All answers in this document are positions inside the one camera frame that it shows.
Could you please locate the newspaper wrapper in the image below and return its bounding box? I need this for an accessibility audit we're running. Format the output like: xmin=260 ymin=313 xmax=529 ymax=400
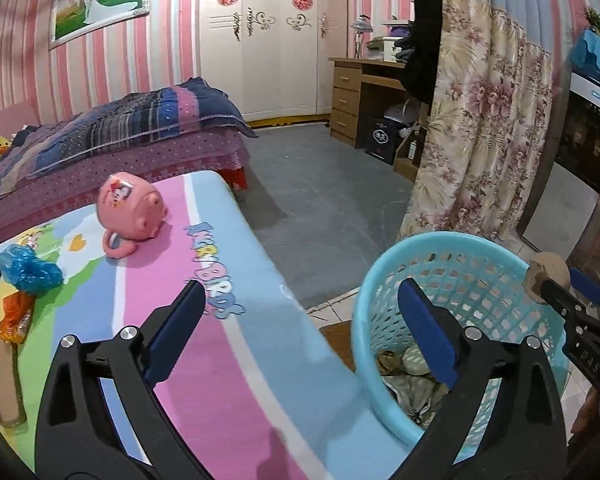
xmin=376 ymin=344 xmax=449 ymax=429

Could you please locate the bed with plaid quilt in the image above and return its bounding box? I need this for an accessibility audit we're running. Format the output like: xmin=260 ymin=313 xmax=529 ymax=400
xmin=0 ymin=77 xmax=254 ymax=243

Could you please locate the black hanging garment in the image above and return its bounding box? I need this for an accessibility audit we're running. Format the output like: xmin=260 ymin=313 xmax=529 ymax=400
xmin=400 ymin=0 xmax=442 ymax=105

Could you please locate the white wardrobe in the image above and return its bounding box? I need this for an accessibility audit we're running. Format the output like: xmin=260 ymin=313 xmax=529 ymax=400
xmin=198 ymin=0 xmax=348 ymax=122

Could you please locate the wooden desk with drawers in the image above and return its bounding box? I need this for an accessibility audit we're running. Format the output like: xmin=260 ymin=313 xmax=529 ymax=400
xmin=329 ymin=58 xmax=410 ymax=148

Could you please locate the orange plastic wrapper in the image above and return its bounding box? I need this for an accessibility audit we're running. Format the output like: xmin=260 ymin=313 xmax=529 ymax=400
xmin=0 ymin=292 xmax=35 ymax=344

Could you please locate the person's right hand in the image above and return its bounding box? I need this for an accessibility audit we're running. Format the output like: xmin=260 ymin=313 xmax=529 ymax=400
xmin=570 ymin=388 xmax=600 ymax=434

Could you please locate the floral curtain right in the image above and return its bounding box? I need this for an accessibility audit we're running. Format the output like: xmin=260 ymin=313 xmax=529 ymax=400
xmin=399 ymin=0 xmax=554 ymax=240

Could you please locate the cardboard tube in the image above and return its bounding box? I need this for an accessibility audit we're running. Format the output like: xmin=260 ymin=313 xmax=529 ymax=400
xmin=524 ymin=252 xmax=571 ymax=304

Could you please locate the framed wedding photo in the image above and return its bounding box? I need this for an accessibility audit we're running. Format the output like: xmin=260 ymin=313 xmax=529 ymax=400
xmin=50 ymin=0 xmax=150 ymax=49

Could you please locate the refrigerator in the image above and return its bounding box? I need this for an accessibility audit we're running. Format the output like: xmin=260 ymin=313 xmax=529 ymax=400
xmin=522 ymin=73 xmax=600 ymax=258

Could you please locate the blue plastic trash basket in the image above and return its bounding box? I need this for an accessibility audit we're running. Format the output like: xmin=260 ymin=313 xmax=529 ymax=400
xmin=351 ymin=231 xmax=571 ymax=451

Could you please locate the blue plastic bag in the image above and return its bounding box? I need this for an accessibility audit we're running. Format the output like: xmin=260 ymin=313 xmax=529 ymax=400
xmin=0 ymin=244 xmax=64 ymax=296

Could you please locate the desk lamp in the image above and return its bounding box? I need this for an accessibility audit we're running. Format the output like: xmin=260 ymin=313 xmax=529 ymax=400
xmin=350 ymin=13 xmax=374 ymax=58

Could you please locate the black box under desk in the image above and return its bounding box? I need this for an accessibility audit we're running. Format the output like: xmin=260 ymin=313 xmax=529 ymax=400
xmin=364 ymin=117 xmax=406 ymax=165

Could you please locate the brown phone case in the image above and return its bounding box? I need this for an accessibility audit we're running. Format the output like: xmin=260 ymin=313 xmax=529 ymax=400
xmin=0 ymin=337 xmax=27 ymax=428

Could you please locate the colourful cartoon tablecloth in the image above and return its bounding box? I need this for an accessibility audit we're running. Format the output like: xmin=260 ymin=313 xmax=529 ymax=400
xmin=0 ymin=171 xmax=407 ymax=479

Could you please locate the blue cloth with plant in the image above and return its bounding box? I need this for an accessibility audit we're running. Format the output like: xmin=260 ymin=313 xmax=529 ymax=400
xmin=570 ymin=6 xmax=600 ymax=84

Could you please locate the pink pig mug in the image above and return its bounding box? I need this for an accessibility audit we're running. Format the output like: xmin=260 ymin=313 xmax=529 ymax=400
xmin=96 ymin=172 xmax=168 ymax=259

